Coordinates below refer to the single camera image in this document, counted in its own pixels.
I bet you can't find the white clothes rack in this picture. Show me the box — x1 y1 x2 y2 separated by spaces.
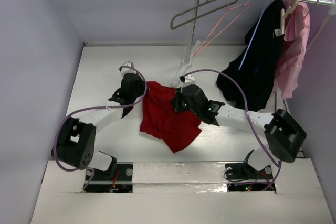
170 0 336 120

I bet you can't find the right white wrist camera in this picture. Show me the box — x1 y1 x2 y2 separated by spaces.
179 74 196 86

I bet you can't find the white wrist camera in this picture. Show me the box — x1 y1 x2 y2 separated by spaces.
179 74 196 86
119 61 136 76

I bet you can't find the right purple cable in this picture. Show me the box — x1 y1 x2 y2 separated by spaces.
181 69 283 191

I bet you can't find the grey plastic hanger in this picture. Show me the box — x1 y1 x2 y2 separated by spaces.
170 0 238 30

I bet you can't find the wooden hanger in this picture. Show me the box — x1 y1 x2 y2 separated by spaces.
279 0 300 35

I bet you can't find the purple cable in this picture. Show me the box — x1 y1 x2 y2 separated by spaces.
181 69 283 191
52 67 148 190

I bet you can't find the pink wire hanger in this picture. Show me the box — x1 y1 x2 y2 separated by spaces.
194 0 252 57

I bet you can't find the red t shirt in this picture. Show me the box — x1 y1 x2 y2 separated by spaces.
140 81 202 153

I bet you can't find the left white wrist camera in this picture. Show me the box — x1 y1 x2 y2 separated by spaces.
119 61 136 76

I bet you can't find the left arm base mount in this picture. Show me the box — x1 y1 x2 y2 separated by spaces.
84 162 133 193

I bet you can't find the blue wire hanger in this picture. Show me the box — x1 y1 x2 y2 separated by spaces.
238 0 269 71

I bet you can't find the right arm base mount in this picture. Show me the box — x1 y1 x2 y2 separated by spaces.
223 163 276 192

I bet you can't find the black t shirt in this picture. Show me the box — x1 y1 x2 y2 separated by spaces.
223 0 285 111

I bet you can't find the pink shirt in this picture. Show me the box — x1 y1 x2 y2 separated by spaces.
274 0 310 99

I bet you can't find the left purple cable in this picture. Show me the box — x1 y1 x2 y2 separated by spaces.
52 67 148 190

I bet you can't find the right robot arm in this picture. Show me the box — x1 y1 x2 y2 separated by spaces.
172 84 307 178

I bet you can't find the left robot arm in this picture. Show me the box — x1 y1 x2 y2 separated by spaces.
51 70 148 172

